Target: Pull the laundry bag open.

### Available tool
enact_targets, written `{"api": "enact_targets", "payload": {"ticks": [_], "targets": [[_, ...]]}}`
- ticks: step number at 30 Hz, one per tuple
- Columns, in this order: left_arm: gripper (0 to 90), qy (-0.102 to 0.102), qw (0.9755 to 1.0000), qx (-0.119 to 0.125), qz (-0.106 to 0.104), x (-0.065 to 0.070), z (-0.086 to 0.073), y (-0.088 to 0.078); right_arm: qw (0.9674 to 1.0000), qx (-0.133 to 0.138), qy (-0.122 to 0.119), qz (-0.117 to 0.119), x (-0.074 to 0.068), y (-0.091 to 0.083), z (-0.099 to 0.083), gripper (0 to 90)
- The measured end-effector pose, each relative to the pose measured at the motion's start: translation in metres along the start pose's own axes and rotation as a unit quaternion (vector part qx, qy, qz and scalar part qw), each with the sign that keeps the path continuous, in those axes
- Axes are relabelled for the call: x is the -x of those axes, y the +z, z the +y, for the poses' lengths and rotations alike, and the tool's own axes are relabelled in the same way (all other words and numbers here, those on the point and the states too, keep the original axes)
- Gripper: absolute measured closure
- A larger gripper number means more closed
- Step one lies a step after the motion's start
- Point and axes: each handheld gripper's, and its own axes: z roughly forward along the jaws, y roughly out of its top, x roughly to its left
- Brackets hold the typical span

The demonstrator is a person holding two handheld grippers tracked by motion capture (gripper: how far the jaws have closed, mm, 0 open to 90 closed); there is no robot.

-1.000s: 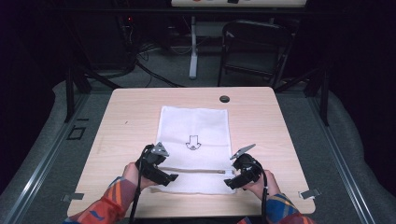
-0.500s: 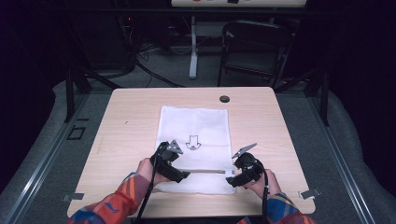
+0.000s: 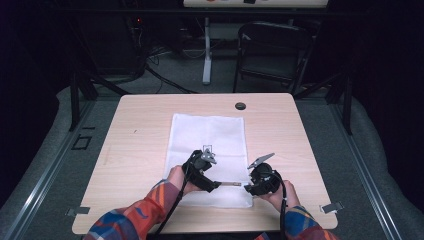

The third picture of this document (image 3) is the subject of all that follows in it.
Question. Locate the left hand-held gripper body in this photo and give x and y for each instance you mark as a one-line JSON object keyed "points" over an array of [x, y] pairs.
{"points": [[198, 165]]}

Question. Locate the white desk leg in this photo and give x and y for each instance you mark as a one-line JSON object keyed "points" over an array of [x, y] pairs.
{"points": [[207, 60]]}

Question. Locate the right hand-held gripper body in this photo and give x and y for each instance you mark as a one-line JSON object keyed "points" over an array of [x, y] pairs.
{"points": [[266, 178]]}

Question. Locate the white towel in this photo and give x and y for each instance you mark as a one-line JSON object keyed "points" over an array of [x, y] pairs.
{"points": [[206, 133]]}

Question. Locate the black metal stand frame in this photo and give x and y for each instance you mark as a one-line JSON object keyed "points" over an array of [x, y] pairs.
{"points": [[347, 106], [75, 100]]}

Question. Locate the grey tape piece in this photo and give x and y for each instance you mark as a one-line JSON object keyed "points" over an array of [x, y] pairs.
{"points": [[331, 207], [78, 210]]}

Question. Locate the dark computer tower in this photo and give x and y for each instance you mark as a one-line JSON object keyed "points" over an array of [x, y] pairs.
{"points": [[110, 43]]}

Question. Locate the person's right hand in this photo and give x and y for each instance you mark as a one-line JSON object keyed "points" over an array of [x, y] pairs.
{"points": [[278, 200]]}

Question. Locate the black folding chair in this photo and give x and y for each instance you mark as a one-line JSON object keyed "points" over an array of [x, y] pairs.
{"points": [[273, 36]]}

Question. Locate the person's left hand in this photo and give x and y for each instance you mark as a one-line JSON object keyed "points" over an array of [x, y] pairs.
{"points": [[176, 178]]}

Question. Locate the grey metal floor rail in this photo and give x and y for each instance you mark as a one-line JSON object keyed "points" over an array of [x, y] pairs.
{"points": [[50, 173], [363, 173]]}

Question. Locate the person's torso clothing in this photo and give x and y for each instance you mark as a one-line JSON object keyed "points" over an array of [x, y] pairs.
{"points": [[261, 236]]}

